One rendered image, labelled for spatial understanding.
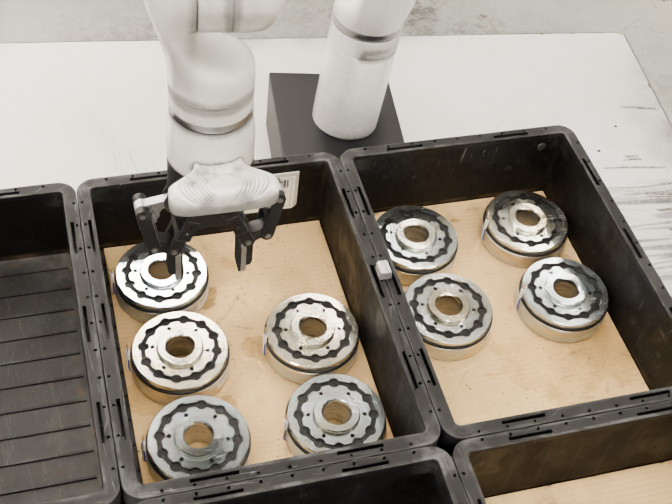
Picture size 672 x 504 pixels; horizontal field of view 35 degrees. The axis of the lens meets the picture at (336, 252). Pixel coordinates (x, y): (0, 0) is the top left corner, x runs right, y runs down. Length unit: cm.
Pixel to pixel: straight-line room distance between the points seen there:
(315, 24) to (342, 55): 161
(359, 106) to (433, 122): 26
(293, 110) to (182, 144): 63
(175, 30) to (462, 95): 97
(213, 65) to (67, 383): 45
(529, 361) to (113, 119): 74
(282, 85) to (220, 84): 70
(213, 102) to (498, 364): 51
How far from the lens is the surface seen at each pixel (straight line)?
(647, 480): 118
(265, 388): 115
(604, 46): 190
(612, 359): 125
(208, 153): 87
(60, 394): 115
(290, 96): 152
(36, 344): 119
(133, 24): 296
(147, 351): 113
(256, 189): 87
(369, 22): 133
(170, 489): 97
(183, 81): 83
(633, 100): 180
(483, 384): 119
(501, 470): 107
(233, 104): 85
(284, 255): 126
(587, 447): 110
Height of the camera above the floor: 178
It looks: 48 degrees down
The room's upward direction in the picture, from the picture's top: 8 degrees clockwise
